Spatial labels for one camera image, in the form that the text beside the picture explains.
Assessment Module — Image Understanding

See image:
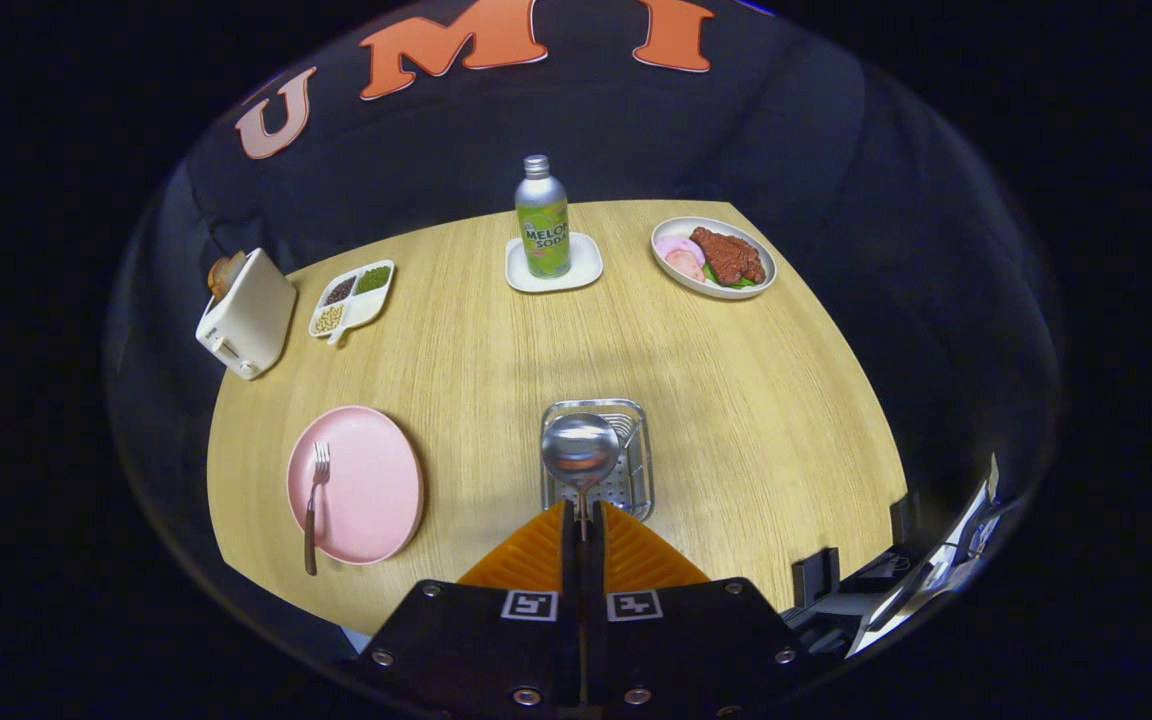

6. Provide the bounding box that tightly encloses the fork with brown handle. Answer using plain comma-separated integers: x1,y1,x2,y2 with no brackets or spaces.
304,442,331,576

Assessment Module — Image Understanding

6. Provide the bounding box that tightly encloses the brown fried meat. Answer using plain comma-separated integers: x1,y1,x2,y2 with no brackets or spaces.
689,227,767,286

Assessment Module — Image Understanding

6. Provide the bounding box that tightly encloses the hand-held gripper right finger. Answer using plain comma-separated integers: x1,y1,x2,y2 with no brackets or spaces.
582,500,832,720

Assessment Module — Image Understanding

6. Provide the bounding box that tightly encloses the green lettuce leaf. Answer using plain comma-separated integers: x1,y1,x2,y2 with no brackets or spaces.
704,262,762,291

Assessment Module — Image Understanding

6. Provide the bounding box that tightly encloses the white toaster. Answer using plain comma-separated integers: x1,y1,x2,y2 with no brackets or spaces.
196,248,297,381

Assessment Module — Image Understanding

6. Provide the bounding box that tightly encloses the white divided snack dish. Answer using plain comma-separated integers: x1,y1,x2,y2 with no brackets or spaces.
309,260,396,344

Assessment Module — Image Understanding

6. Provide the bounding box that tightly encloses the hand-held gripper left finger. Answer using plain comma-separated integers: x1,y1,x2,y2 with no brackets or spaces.
341,500,583,720

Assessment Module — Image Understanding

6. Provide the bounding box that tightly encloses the pink plate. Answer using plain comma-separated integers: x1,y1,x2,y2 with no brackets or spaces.
286,405,425,566

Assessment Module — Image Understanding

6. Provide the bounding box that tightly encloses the white food plate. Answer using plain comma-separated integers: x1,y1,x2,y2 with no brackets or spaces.
651,217,778,301

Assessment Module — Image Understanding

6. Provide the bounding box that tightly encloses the metal spoon with brown handle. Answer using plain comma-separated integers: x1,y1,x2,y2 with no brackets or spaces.
541,413,622,543

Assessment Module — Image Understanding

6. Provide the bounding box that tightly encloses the dark equipment with white panel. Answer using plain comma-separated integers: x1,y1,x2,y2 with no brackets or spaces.
786,455,1002,661

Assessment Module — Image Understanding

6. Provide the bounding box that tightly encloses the green soda bottle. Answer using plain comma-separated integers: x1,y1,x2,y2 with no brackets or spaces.
515,155,571,279

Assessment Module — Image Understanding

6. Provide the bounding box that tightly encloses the metal wire rack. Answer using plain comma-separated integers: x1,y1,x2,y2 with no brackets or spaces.
541,400,655,521

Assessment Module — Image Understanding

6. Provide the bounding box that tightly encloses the white square coaster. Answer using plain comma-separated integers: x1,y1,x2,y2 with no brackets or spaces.
505,232,604,294

